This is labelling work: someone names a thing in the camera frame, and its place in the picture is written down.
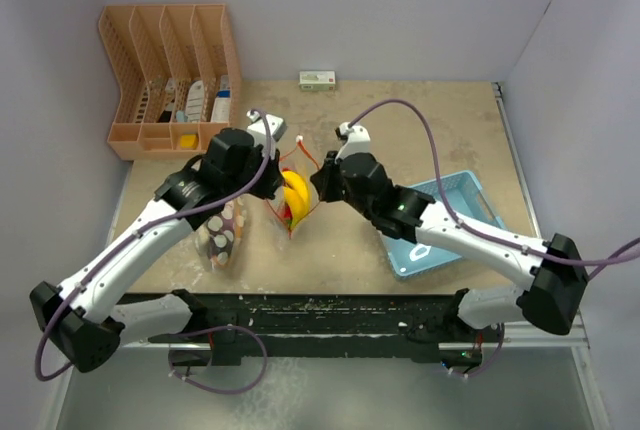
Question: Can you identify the red zipper clear bag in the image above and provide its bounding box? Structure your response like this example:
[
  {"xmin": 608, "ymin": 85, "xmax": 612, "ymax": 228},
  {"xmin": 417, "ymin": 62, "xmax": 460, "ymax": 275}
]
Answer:
[{"xmin": 265, "ymin": 135, "xmax": 320, "ymax": 238}]

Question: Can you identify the yellow banana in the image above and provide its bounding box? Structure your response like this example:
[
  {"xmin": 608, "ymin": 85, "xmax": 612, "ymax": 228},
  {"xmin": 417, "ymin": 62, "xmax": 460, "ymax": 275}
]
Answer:
[{"xmin": 282, "ymin": 170, "xmax": 311, "ymax": 231}]

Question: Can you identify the polka dot zip bag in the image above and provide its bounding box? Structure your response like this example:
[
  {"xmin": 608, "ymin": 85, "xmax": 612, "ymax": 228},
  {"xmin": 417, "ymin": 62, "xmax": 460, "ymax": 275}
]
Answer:
[{"xmin": 193, "ymin": 197, "xmax": 249, "ymax": 272}]

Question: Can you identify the red chili pepper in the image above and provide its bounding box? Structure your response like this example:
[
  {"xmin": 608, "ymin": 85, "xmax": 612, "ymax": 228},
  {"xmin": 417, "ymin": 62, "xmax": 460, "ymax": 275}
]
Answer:
[{"xmin": 281, "ymin": 204, "xmax": 293, "ymax": 225}]

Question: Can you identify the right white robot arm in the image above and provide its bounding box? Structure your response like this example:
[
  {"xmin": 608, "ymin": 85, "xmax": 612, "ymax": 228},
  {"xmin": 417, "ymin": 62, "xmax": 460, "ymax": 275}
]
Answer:
[{"xmin": 310, "ymin": 151, "xmax": 588, "ymax": 341}]

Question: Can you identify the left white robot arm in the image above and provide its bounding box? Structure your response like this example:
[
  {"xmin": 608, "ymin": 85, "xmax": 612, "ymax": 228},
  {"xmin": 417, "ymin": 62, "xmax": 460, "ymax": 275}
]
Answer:
[{"xmin": 29, "ymin": 119, "xmax": 286, "ymax": 381}]

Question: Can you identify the yellow block in organizer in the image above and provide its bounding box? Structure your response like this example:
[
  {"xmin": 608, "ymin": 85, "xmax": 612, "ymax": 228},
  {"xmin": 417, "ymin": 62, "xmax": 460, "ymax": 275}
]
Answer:
[{"xmin": 178, "ymin": 134, "xmax": 199, "ymax": 150}]

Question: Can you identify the blue white box in organizer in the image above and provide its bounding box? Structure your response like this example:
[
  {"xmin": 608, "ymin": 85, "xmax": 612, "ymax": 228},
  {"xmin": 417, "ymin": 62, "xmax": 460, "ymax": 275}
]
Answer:
[{"xmin": 209, "ymin": 75, "xmax": 231, "ymax": 124}]

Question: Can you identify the white tube in organizer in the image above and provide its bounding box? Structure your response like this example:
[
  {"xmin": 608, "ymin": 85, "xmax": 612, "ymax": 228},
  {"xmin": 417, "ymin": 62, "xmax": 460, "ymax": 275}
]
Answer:
[{"xmin": 184, "ymin": 80, "xmax": 205, "ymax": 122}]

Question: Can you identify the blue plastic basket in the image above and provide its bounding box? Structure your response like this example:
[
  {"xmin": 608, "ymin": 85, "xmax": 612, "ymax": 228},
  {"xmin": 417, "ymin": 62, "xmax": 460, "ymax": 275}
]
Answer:
[{"xmin": 381, "ymin": 170, "xmax": 506, "ymax": 280}]

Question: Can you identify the small green white box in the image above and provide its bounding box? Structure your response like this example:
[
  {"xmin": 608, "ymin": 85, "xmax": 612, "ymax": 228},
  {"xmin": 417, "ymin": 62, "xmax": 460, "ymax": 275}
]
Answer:
[{"xmin": 299, "ymin": 70, "xmax": 336, "ymax": 92}]

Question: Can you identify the orange plastic desk organizer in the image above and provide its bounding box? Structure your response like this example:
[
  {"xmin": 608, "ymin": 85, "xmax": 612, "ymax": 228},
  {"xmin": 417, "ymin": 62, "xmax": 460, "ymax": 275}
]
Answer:
[{"xmin": 98, "ymin": 3, "xmax": 243, "ymax": 161}]

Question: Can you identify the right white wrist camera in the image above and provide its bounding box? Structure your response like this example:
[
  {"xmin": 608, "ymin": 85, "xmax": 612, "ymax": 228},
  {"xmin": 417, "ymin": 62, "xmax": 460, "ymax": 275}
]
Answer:
[{"xmin": 336, "ymin": 122, "xmax": 371, "ymax": 160}]

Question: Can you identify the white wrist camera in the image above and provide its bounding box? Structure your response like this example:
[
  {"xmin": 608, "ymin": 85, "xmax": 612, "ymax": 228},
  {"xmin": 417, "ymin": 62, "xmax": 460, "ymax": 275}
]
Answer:
[
  {"xmin": 336, "ymin": 122, "xmax": 371, "ymax": 160},
  {"xmin": 246, "ymin": 110, "xmax": 287, "ymax": 146}
]

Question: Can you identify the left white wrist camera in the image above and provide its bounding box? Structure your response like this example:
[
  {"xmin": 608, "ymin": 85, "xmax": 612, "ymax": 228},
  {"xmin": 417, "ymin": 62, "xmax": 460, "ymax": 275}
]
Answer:
[{"xmin": 246, "ymin": 110, "xmax": 287, "ymax": 146}]

